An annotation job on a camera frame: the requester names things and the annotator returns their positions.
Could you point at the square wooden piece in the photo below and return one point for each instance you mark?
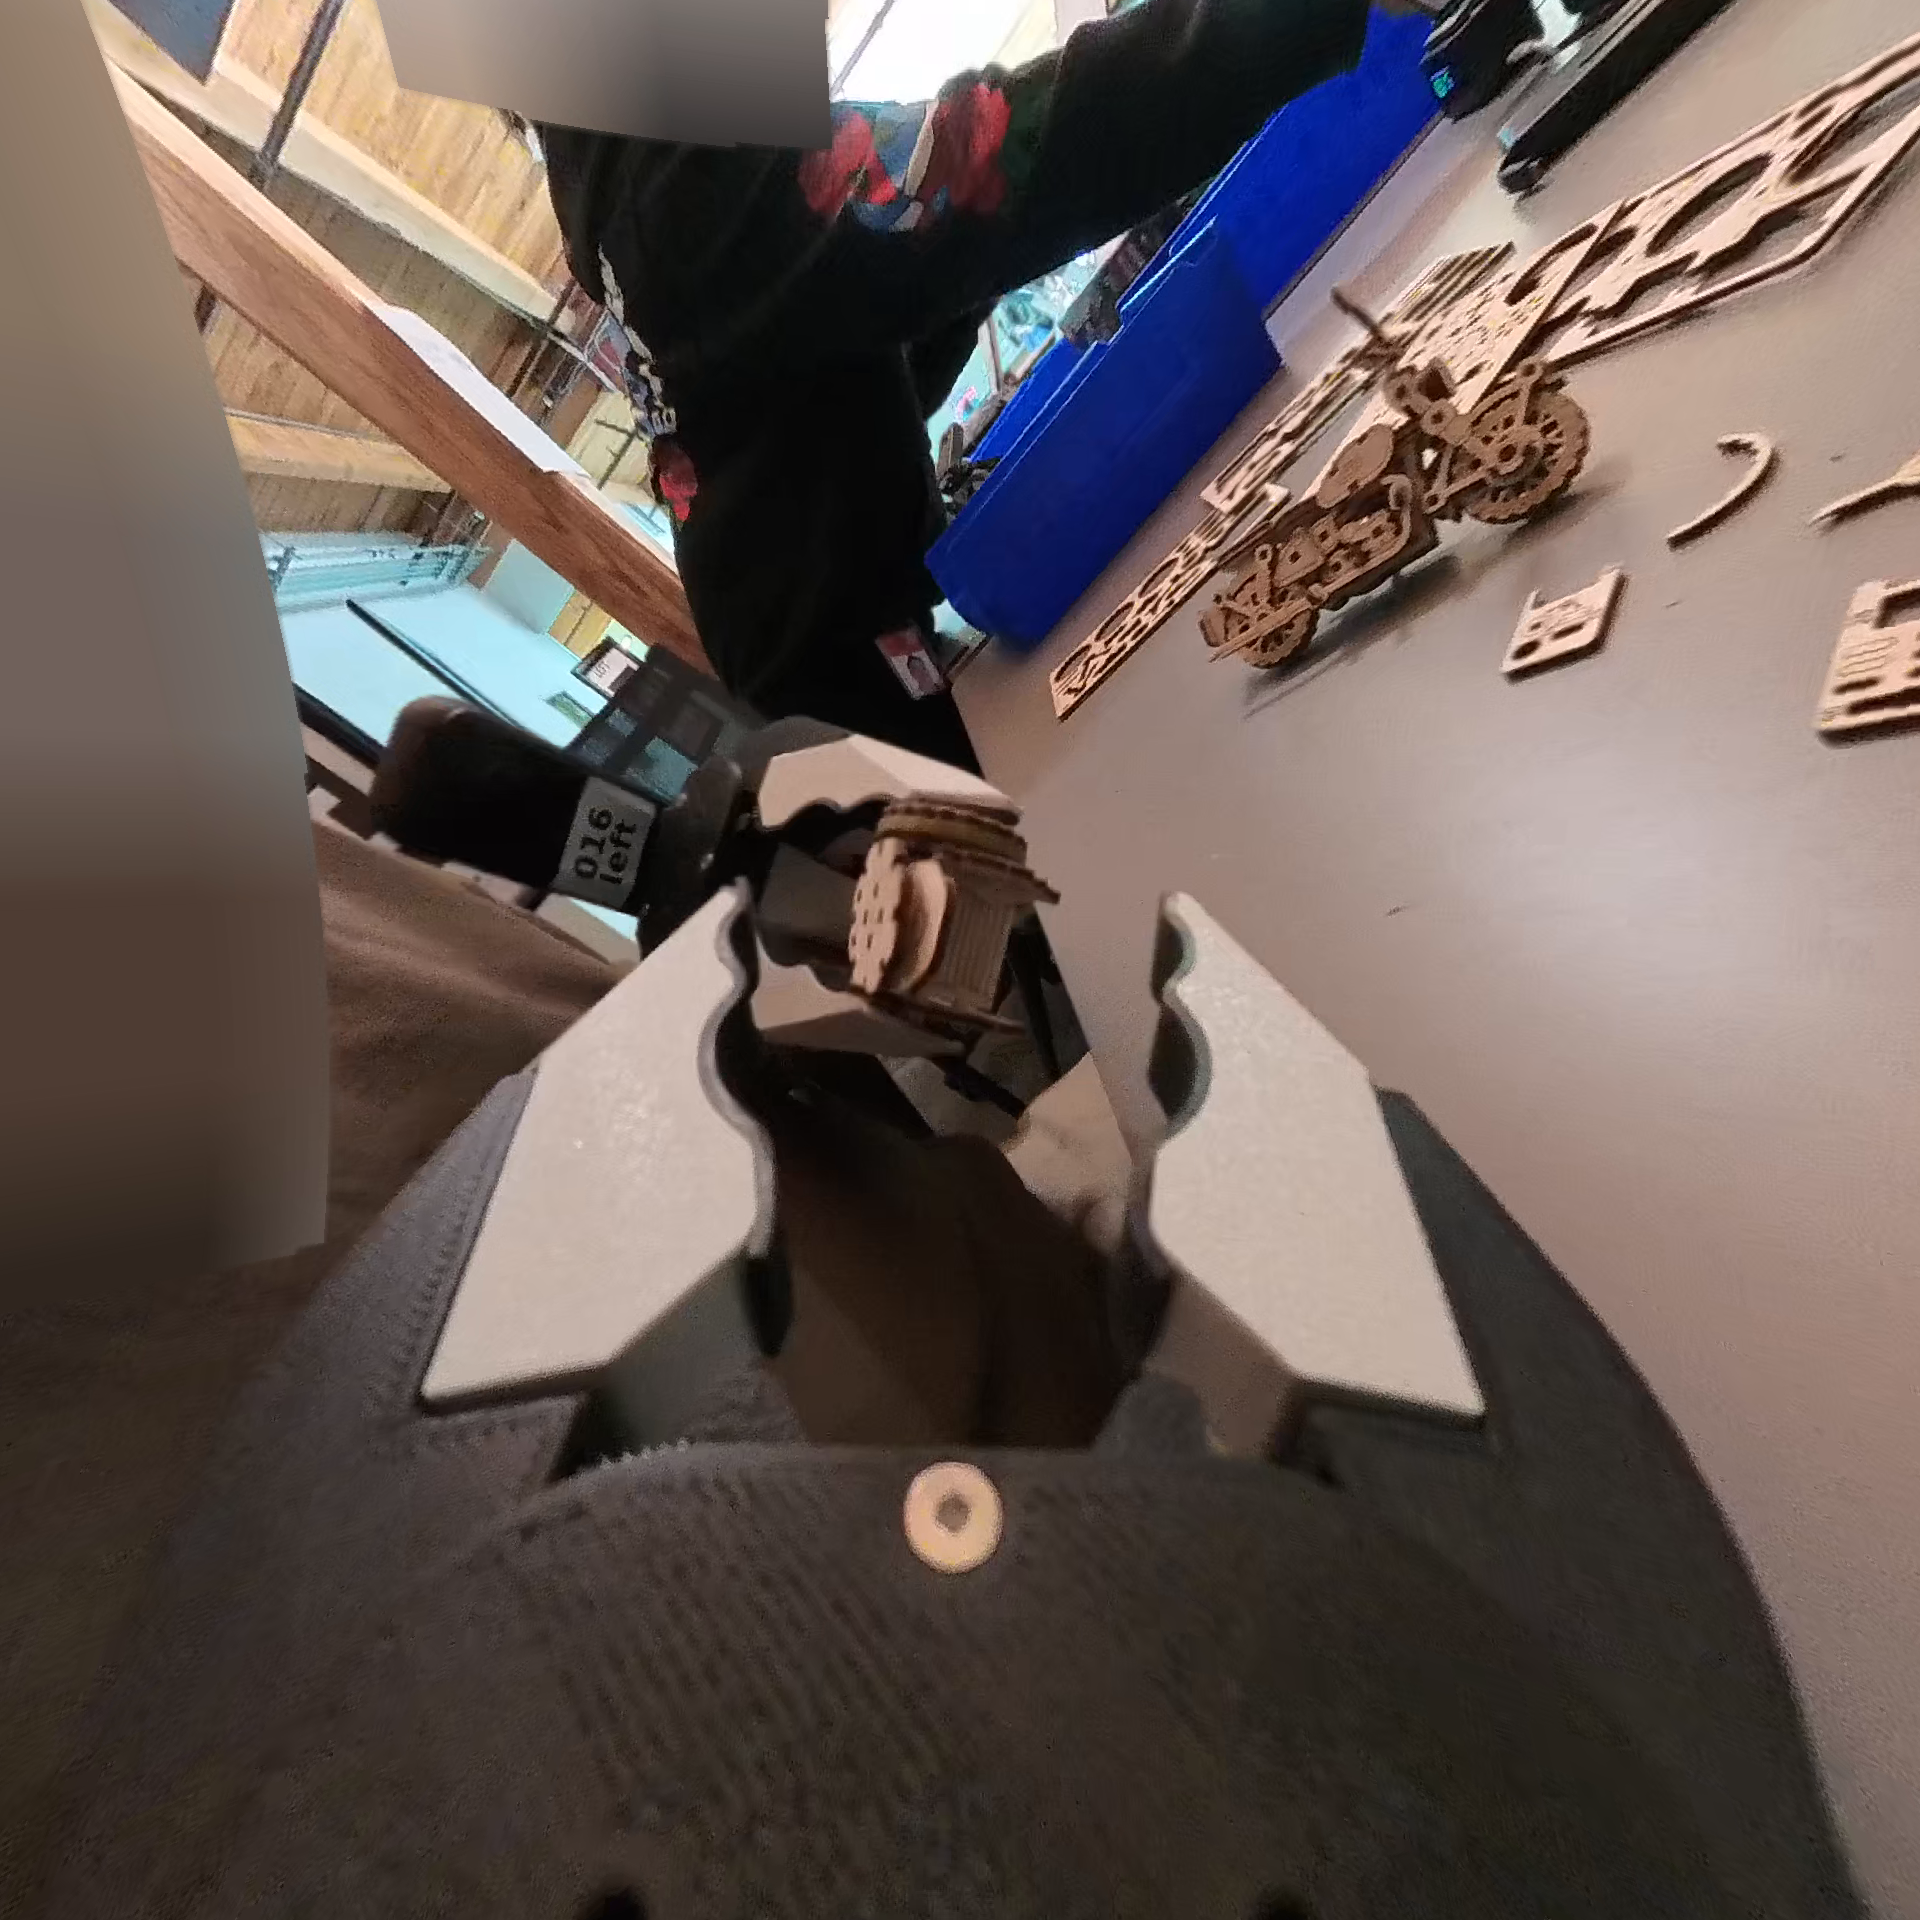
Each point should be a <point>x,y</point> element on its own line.
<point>1568,622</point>

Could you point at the blue plastic bin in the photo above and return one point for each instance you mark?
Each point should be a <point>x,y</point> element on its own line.
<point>1306,165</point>
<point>1095,450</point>

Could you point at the wooden gear assembly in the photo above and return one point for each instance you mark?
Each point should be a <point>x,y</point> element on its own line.
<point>938,916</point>

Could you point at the wooden ceiling beam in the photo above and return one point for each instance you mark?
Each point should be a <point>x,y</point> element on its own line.
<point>406,390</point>

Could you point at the curved wooden piece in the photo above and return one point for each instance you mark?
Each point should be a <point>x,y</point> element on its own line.
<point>1725,487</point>

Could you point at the thin wooden piece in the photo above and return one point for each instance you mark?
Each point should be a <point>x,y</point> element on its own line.
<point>1867,494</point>

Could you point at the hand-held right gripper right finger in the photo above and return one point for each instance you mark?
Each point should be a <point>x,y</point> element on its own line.
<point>1290,1215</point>

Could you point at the wooden motorcycle model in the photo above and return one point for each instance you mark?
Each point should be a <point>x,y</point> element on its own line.
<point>1394,494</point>

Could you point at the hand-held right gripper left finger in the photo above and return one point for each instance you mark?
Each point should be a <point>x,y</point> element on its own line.
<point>616,1185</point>

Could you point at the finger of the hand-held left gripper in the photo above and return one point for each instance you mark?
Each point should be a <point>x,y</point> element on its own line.
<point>839,774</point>
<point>839,1013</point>

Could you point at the black electronic device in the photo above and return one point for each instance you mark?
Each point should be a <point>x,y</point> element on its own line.
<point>1606,77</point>

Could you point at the slotted wooden piece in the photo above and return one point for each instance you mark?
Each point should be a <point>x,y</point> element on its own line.
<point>1875,662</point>

